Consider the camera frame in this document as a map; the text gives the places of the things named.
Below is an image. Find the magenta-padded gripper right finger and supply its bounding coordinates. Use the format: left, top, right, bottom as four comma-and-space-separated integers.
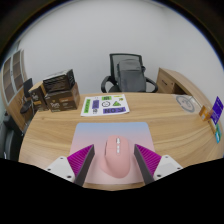
133, 143, 184, 185

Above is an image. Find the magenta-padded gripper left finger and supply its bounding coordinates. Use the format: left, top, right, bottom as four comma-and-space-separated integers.
44, 143, 96, 187

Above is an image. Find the pink computer mouse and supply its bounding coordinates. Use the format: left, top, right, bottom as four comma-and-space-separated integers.
99, 134, 132, 179

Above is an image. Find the pink and blue mouse pad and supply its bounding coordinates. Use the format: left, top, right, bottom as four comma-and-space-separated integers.
68, 121, 157, 185

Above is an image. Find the wide brown cardboard box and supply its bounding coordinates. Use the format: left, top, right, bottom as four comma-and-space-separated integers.
44, 82, 81, 113

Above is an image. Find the white sticker sheet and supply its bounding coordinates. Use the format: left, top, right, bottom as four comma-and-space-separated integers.
80, 93, 130, 117

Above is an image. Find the round white coaster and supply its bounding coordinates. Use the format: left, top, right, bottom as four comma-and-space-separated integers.
175, 94, 196, 114

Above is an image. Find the small teal card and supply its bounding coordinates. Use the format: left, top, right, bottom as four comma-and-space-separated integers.
214, 123, 222, 144

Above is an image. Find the small wooden card holder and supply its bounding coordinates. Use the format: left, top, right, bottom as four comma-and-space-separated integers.
198, 104, 214, 122

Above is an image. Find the tall brown cardboard box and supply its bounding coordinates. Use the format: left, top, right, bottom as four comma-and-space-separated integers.
28, 81, 49, 113

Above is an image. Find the wooden side desk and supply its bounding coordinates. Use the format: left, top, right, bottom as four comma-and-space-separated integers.
155, 67, 204, 101

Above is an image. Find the black cardboard box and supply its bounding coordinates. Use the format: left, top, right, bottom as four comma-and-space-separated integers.
42, 68, 76, 94

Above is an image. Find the purple card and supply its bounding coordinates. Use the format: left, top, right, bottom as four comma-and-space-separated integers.
210, 96, 224, 126

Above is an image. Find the grey backpack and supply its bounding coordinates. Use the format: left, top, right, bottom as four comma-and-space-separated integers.
116, 58, 147, 93

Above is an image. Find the wooden shelf unit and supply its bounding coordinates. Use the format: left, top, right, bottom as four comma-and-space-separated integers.
0, 49, 33, 133

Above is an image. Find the black mesh office chair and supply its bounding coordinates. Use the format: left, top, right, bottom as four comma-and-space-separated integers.
100, 53, 159, 94

